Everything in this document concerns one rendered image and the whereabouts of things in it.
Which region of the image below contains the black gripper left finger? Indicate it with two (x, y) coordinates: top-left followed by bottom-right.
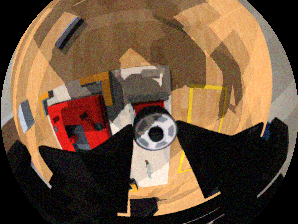
(39, 124), (133, 213)

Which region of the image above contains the yellow rectangular outline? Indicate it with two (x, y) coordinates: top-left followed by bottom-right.
(177, 84), (227, 173)

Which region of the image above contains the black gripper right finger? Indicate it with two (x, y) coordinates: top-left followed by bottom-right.
(176, 120), (265, 198)

